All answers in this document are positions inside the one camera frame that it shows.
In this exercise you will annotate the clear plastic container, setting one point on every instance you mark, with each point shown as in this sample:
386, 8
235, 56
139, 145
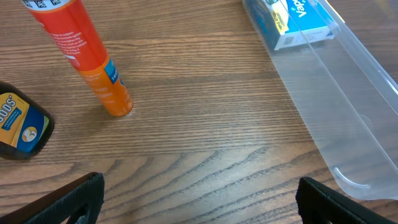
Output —
345, 90

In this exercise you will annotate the orange tablet tube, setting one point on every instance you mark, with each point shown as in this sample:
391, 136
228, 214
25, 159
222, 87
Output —
70, 27

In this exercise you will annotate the dark brown syrup bottle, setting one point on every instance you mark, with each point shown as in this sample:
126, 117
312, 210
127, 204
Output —
25, 125

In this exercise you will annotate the blue VapoDrops box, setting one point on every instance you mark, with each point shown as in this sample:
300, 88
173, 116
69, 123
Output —
289, 23

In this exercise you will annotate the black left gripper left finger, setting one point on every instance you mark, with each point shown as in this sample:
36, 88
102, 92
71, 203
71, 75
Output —
79, 201

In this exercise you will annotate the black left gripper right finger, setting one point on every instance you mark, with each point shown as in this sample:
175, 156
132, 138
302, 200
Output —
319, 204

